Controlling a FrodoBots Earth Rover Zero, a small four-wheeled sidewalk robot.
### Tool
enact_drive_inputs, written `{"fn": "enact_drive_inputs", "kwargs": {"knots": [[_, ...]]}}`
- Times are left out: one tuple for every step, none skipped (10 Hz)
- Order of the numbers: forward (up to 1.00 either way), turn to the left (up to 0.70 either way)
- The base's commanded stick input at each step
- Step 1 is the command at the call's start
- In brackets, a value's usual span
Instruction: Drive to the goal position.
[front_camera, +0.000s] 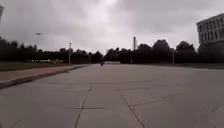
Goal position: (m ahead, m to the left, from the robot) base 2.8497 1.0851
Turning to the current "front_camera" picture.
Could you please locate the grass strip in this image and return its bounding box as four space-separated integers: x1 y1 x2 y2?
0 61 73 72

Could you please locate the large grey building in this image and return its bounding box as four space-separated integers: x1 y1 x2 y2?
196 12 224 51

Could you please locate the street lamp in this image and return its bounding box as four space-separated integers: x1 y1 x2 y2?
35 31 43 51

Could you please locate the row of dark trees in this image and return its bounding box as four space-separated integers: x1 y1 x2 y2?
0 36 224 65

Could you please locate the raised pale side path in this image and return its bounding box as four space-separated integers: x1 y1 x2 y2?
0 64 86 82

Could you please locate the pale pole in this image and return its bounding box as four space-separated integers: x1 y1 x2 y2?
68 42 73 65

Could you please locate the grey concrete slab pavement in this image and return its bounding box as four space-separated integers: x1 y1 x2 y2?
0 63 224 128

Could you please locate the dark kerb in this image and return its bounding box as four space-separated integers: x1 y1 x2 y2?
0 64 90 90

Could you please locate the tall thin tower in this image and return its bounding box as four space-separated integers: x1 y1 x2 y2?
133 35 137 52

